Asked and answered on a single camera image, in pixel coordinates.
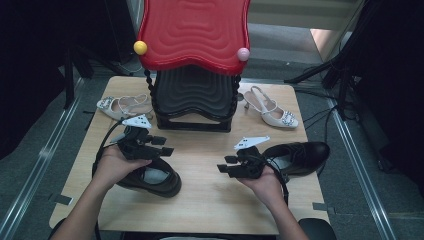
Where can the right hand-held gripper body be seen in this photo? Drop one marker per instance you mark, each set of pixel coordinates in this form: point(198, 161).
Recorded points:
point(250, 165)

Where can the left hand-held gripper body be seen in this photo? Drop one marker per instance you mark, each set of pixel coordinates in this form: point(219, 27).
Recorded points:
point(136, 148)

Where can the black leather shoe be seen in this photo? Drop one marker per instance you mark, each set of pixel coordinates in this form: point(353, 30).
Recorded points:
point(306, 153)
point(163, 183)

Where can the white slingback heeled shoe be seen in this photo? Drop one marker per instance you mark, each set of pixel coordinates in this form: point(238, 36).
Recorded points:
point(111, 108)
point(276, 116)

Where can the red and black shoe rack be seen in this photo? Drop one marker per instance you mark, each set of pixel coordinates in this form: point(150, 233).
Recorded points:
point(193, 36)

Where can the person's left hand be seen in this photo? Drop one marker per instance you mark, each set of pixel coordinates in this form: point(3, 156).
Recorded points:
point(113, 166)

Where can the person's right hand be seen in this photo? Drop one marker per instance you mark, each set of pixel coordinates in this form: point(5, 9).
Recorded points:
point(268, 188)

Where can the small grey round disc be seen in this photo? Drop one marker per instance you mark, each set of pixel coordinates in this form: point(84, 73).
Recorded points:
point(239, 97)

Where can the grey tape strip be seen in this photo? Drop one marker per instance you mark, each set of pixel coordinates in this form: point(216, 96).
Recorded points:
point(61, 199)
point(321, 206)

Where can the black metal stand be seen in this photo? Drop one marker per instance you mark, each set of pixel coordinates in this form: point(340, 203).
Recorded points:
point(69, 83)
point(341, 76)

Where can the black chair armrest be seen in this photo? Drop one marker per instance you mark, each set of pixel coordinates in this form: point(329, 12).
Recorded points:
point(318, 230)

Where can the black curtain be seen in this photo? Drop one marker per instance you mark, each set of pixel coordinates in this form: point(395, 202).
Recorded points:
point(30, 50)
point(393, 83)

